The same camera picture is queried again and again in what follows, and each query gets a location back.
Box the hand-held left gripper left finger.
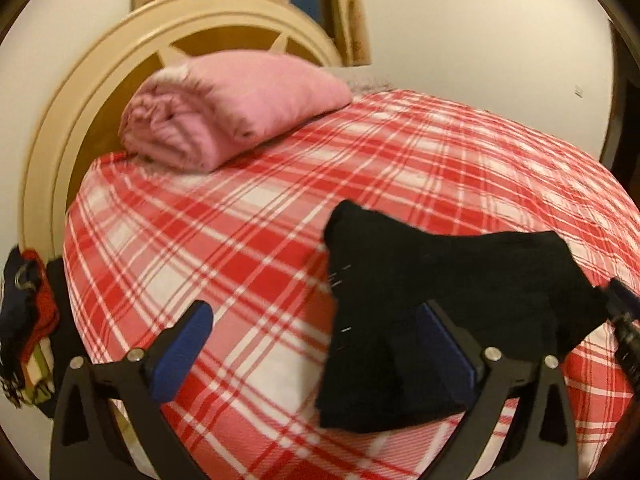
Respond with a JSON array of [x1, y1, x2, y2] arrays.
[[50, 300, 216, 480]]

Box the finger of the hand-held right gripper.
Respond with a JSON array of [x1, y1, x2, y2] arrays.
[[612, 314, 640, 367], [604, 278, 640, 317]]

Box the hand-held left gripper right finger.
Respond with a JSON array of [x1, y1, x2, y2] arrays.
[[417, 300, 579, 480]]

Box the black pants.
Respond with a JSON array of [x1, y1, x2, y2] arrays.
[[315, 200, 613, 433]]

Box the red plaid bed sheet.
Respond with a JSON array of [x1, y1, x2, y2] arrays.
[[62, 87, 636, 480]]

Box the black cloth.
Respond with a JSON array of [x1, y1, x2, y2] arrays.
[[44, 256, 98, 422]]

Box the red cloth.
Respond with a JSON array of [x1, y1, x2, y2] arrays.
[[20, 249, 62, 358]]

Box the plaid fringed scarf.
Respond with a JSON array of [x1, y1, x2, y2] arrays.
[[0, 335, 57, 409]]

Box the dark navy cloth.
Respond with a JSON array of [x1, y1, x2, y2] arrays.
[[0, 246, 42, 366]]

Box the dark wooden door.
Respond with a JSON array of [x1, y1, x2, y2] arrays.
[[599, 17, 640, 188]]

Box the folded pink blanket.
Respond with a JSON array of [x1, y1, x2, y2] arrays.
[[119, 54, 353, 173]]

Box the cream wooden headboard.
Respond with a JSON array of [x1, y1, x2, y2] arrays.
[[21, 0, 343, 261]]

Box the grey textured cloth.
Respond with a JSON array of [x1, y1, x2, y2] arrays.
[[337, 66, 397, 97]]

